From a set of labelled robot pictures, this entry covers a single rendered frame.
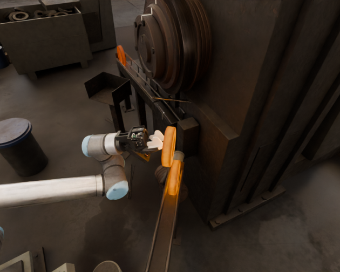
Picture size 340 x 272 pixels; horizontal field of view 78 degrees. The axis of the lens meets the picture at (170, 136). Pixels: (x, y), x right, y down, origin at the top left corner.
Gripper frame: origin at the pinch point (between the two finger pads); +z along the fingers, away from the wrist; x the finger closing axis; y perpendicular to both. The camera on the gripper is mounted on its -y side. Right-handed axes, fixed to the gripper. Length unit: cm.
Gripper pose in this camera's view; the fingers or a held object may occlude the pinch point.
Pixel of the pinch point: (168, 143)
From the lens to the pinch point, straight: 80.7
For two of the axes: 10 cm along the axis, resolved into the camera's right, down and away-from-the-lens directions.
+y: -2.7, -7.3, -6.3
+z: 9.5, -0.9, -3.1
